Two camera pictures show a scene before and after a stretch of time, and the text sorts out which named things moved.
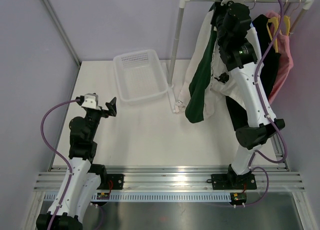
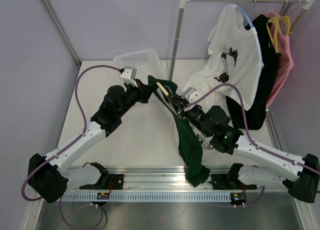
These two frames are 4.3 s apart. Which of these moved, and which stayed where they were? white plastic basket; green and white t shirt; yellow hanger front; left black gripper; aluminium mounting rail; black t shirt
Moved: left black gripper; green and white t shirt
Stayed: aluminium mounting rail; white plastic basket; yellow hanger front; black t shirt
